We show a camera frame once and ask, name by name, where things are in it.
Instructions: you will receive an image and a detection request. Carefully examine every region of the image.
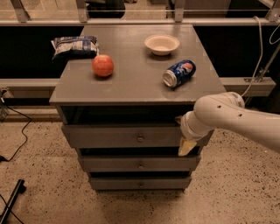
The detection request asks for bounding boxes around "red apple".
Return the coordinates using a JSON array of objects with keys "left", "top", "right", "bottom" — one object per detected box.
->
[{"left": 92, "top": 54, "right": 114, "bottom": 77}]

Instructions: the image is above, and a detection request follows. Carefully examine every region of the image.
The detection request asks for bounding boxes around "blue pepsi can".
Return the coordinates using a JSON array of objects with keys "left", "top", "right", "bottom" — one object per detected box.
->
[{"left": 163, "top": 59, "right": 196, "bottom": 88}]

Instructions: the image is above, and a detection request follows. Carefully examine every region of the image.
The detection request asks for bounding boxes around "black cable on floor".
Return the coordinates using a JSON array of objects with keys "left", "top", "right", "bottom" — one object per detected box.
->
[{"left": 0, "top": 95, "right": 32, "bottom": 163}]

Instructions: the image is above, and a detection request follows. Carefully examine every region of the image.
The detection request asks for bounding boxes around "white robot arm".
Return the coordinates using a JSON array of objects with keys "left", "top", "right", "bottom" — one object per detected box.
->
[{"left": 178, "top": 92, "right": 280, "bottom": 157}]

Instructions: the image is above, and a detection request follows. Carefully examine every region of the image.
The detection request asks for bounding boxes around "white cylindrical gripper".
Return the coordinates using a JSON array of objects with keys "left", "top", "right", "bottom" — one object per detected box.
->
[{"left": 175, "top": 111, "right": 214, "bottom": 157}]

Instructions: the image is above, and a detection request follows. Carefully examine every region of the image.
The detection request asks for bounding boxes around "white cable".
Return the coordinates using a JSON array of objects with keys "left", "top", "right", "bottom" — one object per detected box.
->
[{"left": 240, "top": 16, "right": 264, "bottom": 98}]

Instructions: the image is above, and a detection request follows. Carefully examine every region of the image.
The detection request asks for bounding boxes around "grey top drawer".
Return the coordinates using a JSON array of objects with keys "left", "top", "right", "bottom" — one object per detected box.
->
[{"left": 62, "top": 125, "right": 181, "bottom": 148}]

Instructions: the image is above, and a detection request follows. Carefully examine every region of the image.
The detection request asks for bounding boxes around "blue white chip bag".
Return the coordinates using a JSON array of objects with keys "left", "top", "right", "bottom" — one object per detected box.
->
[{"left": 51, "top": 36, "right": 99, "bottom": 60}]

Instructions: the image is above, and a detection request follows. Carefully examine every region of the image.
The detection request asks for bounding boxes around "grey wooden drawer cabinet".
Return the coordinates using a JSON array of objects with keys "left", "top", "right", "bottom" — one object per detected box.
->
[{"left": 50, "top": 24, "right": 225, "bottom": 179}]

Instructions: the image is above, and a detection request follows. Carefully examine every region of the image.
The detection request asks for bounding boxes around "white bowl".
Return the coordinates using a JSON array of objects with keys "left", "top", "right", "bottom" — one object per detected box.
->
[{"left": 144, "top": 34, "right": 179, "bottom": 56}]

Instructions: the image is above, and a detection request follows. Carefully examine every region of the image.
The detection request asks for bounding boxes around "grey middle drawer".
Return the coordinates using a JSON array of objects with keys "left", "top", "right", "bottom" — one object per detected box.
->
[{"left": 78, "top": 156, "right": 200, "bottom": 172}]

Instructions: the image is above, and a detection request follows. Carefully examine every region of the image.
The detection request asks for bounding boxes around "black metal bar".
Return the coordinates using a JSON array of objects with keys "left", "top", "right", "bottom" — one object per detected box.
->
[{"left": 0, "top": 179, "right": 26, "bottom": 224}]

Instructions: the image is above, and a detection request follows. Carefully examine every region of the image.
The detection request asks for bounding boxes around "metal window railing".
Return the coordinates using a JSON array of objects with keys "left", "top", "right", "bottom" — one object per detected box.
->
[{"left": 0, "top": 0, "right": 280, "bottom": 26}]

